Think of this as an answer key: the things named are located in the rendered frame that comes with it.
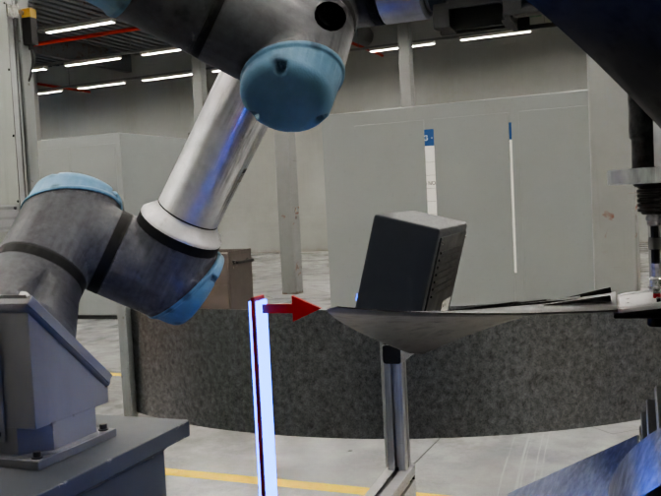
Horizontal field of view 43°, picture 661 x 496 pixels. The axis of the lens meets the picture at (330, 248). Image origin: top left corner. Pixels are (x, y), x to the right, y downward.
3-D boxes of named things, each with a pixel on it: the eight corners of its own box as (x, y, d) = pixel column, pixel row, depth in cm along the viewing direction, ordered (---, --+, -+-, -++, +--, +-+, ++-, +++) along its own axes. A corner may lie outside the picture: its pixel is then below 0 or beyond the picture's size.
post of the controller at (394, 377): (406, 471, 129) (400, 343, 128) (388, 470, 130) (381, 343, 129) (410, 465, 131) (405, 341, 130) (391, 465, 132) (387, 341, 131)
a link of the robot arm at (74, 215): (-10, 271, 110) (33, 193, 118) (88, 311, 113) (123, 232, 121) (1, 228, 101) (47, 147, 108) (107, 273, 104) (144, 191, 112)
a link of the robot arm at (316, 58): (181, 93, 66) (218, 11, 72) (308, 155, 68) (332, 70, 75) (214, 23, 60) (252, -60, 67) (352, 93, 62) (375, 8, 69)
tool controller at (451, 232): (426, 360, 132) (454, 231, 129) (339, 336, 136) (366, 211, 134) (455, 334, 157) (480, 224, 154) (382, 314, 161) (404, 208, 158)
